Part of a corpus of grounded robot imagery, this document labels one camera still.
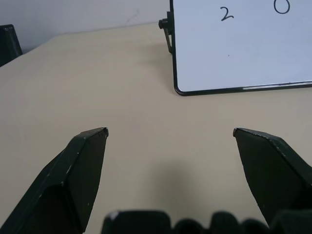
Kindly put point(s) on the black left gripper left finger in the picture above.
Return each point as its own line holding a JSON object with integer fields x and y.
{"x": 61, "y": 185}

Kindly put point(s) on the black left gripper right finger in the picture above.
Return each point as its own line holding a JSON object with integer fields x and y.
{"x": 273, "y": 175}

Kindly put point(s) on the black laptop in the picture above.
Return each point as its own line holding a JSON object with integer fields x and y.
{"x": 8, "y": 46}

